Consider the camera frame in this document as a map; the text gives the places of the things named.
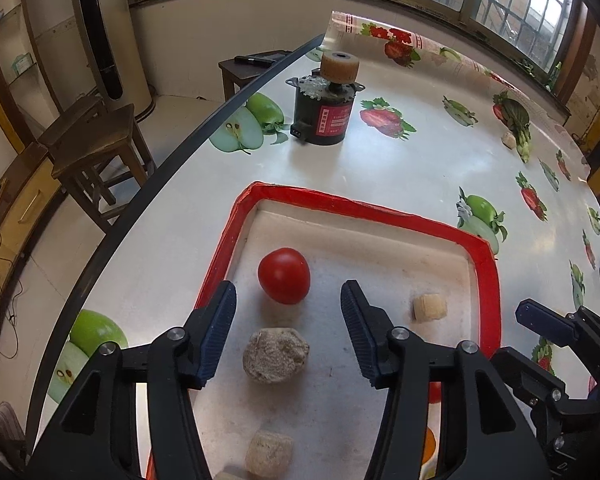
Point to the fruit-print tablecloth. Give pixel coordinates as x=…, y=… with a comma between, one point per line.
x=380, y=170

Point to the black remote control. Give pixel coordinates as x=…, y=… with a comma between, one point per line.
x=252, y=60

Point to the red-rimmed white tray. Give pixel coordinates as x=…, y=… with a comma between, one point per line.
x=360, y=240

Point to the orange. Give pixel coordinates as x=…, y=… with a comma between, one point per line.
x=429, y=445

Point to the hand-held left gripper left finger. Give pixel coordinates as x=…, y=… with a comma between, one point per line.
x=217, y=340

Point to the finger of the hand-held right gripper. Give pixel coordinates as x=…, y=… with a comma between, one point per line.
x=545, y=320
x=527, y=380

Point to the small red tomato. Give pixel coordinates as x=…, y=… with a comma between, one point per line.
x=435, y=393

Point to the light tan foam cylinder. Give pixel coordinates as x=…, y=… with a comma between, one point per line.
x=430, y=308

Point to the black motor with tan roller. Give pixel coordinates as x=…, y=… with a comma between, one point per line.
x=322, y=110

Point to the small wooden side table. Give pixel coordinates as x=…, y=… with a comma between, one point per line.
x=240, y=70

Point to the yellow wooden cabinet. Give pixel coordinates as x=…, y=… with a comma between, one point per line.
x=25, y=200

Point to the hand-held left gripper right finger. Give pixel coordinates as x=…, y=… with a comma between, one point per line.
x=360, y=340

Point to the small beige foam piece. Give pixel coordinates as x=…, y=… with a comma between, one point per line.
x=508, y=139

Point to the dark wooden stool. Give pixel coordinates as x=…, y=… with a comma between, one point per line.
x=95, y=130

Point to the grey-beige foam cylinder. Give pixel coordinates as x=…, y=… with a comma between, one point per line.
x=275, y=355

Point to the white standing air conditioner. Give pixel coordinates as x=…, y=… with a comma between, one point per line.
x=130, y=35

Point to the grey striped cloth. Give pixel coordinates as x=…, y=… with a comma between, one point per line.
x=7, y=427

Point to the large red tomato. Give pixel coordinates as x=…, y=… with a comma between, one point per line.
x=284, y=276

